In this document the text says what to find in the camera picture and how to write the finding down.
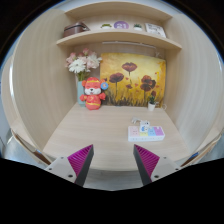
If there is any poppy flower painting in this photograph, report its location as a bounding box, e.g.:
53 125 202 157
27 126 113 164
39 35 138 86
100 53 166 107

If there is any flower bouquet in vase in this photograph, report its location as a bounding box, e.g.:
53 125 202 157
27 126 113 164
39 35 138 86
66 48 102 107

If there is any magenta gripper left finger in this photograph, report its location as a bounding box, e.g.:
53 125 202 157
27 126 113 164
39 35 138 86
44 143 95 187

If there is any wooden shelf board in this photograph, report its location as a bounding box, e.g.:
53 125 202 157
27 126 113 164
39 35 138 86
57 29 182 50

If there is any small green plant left shelf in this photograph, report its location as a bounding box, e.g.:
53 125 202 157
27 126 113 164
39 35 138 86
101 23 112 29

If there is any small potted plant white pot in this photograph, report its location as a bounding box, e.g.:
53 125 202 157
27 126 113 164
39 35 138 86
148 95 156 112

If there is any purple round number sign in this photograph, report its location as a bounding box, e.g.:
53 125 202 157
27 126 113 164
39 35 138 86
114 21 129 29

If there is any white framed picture card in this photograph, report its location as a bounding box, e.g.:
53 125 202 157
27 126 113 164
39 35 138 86
145 23 166 37

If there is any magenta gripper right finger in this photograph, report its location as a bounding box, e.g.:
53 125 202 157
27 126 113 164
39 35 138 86
133 143 183 187

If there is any red plush toy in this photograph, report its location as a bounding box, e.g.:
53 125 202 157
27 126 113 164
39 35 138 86
80 77 108 110

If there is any colourful power strip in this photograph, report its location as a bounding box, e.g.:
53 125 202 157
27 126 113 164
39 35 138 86
128 126 165 142

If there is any brown box on shelf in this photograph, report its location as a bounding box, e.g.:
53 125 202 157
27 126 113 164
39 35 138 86
63 22 89 37

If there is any small green plant on shelf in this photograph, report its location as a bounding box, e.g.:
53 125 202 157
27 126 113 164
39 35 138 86
133 24 143 31

